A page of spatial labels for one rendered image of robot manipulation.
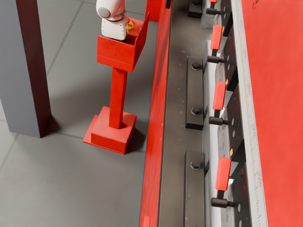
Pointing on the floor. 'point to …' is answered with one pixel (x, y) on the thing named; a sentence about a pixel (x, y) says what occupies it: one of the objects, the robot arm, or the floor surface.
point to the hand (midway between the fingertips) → (115, 45)
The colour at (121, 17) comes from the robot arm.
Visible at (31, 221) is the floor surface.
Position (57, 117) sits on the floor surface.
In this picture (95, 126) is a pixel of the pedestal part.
